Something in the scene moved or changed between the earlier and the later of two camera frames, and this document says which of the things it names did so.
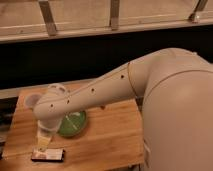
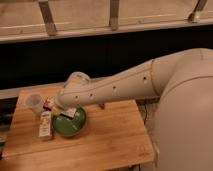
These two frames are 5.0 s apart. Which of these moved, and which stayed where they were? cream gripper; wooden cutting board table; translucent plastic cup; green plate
Moved: cream gripper
Stayed: wooden cutting board table; translucent plastic cup; green plate
